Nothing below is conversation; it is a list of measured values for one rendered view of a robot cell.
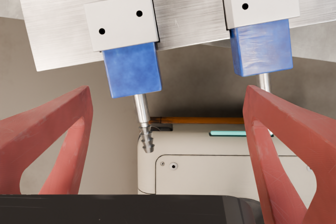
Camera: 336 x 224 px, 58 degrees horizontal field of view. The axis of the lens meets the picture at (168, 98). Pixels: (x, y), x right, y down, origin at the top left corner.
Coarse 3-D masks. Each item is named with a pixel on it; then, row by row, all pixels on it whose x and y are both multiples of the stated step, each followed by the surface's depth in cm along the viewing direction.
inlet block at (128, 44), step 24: (120, 0) 22; (144, 0) 22; (96, 24) 23; (120, 24) 23; (144, 24) 23; (96, 48) 23; (120, 48) 24; (144, 48) 24; (120, 72) 25; (144, 72) 25; (120, 96) 25; (144, 96) 26; (144, 120) 26; (144, 144) 27
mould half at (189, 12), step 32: (32, 0) 25; (64, 0) 25; (96, 0) 25; (160, 0) 25; (192, 0) 25; (320, 0) 25; (32, 32) 25; (64, 32) 25; (160, 32) 25; (192, 32) 25; (224, 32) 25; (64, 64) 26
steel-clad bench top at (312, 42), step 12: (0, 0) 30; (12, 0) 30; (0, 12) 30; (12, 12) 30; (324, 24) 31; (300, 36) 31; (312, 36) 31; (324, 36) 31; (300, 48) 31; (312, 48) 31; (324, 48) 31; (324, 60) 31
